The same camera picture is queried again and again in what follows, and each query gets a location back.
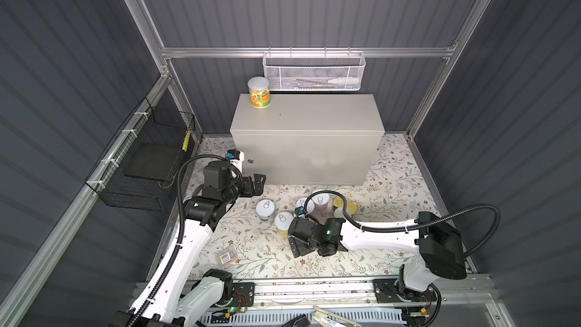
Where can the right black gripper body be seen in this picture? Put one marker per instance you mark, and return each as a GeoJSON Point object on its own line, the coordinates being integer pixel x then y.
{"type": "Point", "coordinates": [314, 245]}

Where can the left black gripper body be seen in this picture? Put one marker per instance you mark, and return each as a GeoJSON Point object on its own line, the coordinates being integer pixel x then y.
{"type": "Point", "coordinates": [241, 188]}

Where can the yellow label can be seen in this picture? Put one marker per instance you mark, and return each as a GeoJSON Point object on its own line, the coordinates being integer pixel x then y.
{"type": "Point", "coordinates": [283, 221]}

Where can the green orange label can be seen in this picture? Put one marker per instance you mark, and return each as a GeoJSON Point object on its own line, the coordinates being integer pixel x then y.
{"type": "Point", "coordinates": [259, 92]}

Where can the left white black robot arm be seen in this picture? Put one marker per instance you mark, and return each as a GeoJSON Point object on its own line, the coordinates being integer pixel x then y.
{"type": "Point", "coordinates": [162, 302]}

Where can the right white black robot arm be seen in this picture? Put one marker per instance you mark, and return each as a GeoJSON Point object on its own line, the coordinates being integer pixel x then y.
{"type": "Point", "coordinates": [434, 246]}

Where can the orange can plain lid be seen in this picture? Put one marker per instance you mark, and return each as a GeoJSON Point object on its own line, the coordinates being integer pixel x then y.
{"type": "Point", "coordinates": [338, 213]}

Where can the blue grey label can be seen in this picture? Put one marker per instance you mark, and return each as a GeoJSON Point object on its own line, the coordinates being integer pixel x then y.
{"type": "Point", "coordinates": [266, 210]}

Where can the pink label can front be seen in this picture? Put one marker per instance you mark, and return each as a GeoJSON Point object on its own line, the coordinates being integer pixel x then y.
{"type": "Point", "coordinates": [307, 205]}

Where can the pink label can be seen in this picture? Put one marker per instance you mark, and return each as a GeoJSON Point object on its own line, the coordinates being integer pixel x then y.
{"type": "Point", "coordinates": [321, 201]}
{"type": "Point", "coordinates": [307, 205]}

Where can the pink label can back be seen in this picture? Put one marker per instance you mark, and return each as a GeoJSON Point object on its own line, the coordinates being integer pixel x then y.
{"type": "Point", "coordinates": [321, 201]}

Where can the gold flat sardine tin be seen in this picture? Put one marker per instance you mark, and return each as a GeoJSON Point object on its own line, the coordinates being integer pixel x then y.
{"type": "Point", "coordinates": [351, 207]}

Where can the yellow tag on basket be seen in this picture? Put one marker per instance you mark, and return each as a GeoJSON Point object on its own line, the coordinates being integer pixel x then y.
{"type": "Point", "coordinates": [186, 140]}

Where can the grey metal cabinet box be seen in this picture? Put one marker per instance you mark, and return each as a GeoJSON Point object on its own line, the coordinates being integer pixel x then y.
{"type": "Point", "coordinates": [309, 139]}

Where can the small clear plastic box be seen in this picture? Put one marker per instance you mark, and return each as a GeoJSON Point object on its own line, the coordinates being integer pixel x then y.
{"type": "Point", "coordinates": [226, 256]}

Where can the white tube in basket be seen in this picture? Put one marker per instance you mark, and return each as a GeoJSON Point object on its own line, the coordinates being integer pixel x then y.
{"type": "Point", "coordinates": [344, 81]}

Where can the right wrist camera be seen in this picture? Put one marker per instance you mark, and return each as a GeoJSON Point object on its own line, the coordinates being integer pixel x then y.
{"type": "Point", "coordinates": [299, 211]}

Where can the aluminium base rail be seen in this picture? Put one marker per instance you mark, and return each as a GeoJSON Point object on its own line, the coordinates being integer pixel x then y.
{"type": "Point", "coordinates": [360, 291]}

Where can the black wire wall basket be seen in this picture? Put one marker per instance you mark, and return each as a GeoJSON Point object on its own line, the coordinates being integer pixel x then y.
{"type": "Point", "coordinates": [141, 171]}

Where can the white wire mesh basket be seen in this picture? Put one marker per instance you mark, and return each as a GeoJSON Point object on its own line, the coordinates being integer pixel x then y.
{"type": "Point", "coordinates": [289, 71]}

